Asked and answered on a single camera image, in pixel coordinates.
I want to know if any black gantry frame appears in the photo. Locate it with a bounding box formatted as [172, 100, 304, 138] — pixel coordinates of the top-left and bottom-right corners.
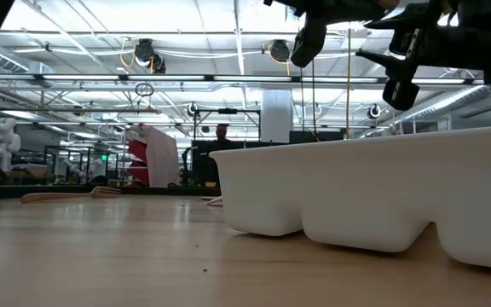
[193, 107, 262, 142]

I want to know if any wide black monitor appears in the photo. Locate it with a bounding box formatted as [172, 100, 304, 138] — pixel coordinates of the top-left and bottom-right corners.
[288, 130, 345, 145]

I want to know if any ceiling light strip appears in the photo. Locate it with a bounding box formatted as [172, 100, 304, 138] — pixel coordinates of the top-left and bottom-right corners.
[0, 72, 491, 86]

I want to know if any white cutlery tray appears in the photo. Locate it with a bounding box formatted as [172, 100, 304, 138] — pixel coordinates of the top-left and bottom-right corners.
[209, 125, 491, 273]

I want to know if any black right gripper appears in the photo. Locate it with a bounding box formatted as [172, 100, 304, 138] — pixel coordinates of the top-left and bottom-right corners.
[355, 0, 491, 111]

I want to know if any black ceiling cable reel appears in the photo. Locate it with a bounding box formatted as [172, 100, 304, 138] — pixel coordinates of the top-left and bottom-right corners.
[133, 38, 167, 75]
[269, 38, 292, 65]

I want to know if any black office chair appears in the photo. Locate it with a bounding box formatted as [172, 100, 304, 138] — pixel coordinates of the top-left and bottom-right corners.
[180, 147, 194, 188]

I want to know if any person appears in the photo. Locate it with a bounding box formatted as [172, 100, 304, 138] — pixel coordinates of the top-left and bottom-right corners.
[205, 123, 240, 151]

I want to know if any white pillar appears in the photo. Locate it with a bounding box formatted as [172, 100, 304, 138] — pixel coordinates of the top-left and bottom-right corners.
[261, 89, 294, 144]

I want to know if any silver ventilation duct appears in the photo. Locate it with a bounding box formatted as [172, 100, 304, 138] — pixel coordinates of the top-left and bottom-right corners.
[415, 84, 491, 125]

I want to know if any black workstation frame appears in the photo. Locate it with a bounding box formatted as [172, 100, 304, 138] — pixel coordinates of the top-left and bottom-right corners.
[43, 144, 121, 185]

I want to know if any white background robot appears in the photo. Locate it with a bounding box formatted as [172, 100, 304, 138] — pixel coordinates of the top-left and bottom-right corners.
[0, 117, 22, 172]

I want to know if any red and white machine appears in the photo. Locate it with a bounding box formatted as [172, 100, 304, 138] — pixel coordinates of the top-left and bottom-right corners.
[124, 124, 181, 188]

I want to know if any hanging wire loop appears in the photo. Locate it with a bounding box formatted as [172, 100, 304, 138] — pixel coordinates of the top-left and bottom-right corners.
[134, 82, 156, 98]

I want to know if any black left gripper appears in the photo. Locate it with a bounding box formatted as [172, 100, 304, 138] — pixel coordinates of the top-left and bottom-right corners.
[264, 0, 400, 68]

